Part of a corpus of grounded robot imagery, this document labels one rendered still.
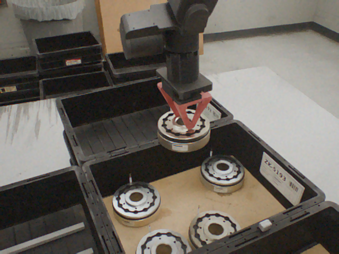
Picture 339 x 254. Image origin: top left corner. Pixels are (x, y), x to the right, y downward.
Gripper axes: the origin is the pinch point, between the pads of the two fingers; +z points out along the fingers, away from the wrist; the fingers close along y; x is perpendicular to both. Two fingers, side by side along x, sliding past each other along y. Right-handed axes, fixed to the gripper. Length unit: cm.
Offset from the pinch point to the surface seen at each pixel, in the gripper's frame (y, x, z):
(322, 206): 22.1, 16.3, 11.9
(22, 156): -48, -35, 31
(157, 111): -35.0, 7.9, 20.7
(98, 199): 2.9, -19.9, 9.6
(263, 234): 22.2, 2.8, 11.2
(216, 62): -213, 145, 108
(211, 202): 5.0, 3.5, 21.0
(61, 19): -224, 8, 42
